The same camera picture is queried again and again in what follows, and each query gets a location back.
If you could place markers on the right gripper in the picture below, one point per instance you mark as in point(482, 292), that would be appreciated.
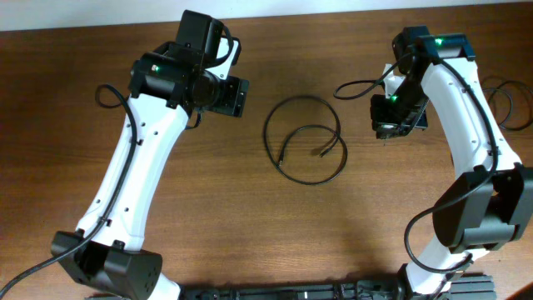
point(384, 127)

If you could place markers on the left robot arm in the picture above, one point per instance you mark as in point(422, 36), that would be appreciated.
point(175, 82)

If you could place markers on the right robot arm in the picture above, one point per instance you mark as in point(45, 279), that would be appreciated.
point(490, 202)

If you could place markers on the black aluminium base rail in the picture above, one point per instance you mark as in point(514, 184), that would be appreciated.
point(312, 291)

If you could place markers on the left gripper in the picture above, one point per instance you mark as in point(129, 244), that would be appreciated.
point(236, 90)

